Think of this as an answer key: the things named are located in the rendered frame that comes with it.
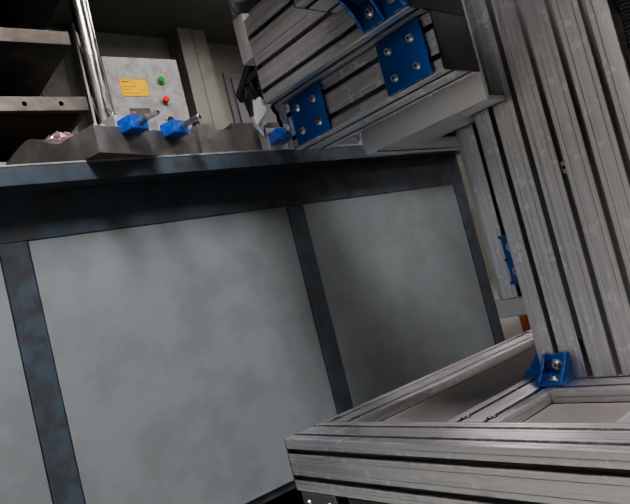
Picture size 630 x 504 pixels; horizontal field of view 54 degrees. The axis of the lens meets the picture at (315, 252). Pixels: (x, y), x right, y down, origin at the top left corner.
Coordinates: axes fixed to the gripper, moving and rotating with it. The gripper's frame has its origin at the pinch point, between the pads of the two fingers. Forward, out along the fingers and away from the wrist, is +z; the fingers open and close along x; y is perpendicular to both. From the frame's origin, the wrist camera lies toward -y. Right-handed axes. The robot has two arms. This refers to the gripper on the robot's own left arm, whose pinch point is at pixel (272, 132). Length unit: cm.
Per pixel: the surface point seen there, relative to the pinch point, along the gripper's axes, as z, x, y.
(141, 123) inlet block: -0.3, -34.9, 11.4
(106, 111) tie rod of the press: -36, -14, -78
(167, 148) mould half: 3.0, -28.3, 4.6
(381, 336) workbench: 54, 20, -5
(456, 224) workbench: 30, 61, -10
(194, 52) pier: -211, 179, -401
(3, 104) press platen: -42, -44, -81
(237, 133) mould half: -1.8, -7.1, -4.0
